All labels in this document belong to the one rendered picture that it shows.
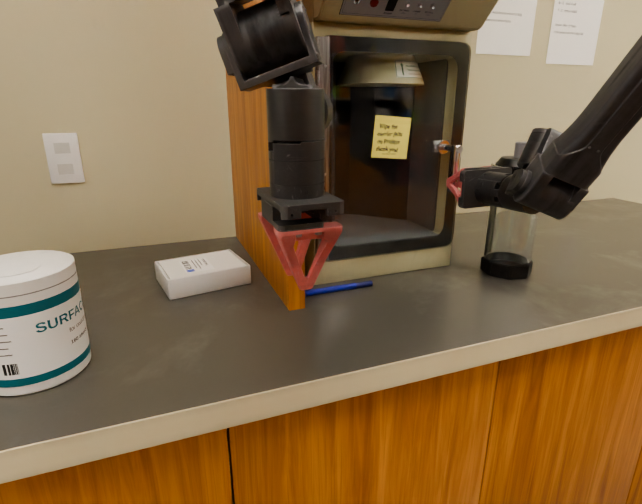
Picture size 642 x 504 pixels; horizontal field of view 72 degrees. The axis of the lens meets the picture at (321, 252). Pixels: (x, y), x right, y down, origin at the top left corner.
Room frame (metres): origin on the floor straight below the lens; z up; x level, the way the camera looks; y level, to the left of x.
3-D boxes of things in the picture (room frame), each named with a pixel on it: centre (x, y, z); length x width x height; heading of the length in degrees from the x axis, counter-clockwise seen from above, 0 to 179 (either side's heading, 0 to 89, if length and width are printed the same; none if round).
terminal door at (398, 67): (0.86, -0.14, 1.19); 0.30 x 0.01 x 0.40; 111
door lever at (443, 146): (0.87, -0.25, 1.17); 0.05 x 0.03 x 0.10; 21
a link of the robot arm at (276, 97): (0.47, 0.02, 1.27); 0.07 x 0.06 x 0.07; 174
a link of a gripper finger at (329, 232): (0.45, 0.02, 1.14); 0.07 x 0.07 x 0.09; 21
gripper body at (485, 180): (0.75, -0.30, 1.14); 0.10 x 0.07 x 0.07; 112
